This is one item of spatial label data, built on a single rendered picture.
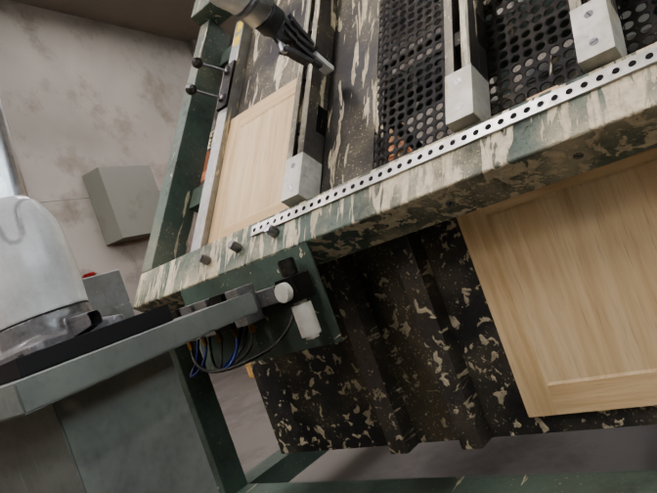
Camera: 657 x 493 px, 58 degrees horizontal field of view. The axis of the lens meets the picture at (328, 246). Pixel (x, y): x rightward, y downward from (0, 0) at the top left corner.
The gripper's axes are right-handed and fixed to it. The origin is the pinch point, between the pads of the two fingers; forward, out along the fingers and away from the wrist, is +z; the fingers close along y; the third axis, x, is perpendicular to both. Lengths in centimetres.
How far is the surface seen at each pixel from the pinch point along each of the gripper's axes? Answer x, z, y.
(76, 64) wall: 475, 70, 353
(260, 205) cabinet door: 26.1, 7.0, -30.3
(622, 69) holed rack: -68, 3, -42
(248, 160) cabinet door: 34.8, 7.1, -11.4
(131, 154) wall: 482, 160, 286
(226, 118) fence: 48.0, 5.1, 10.0
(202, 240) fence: 48, 5, -35
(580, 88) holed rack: -61, 3, -42
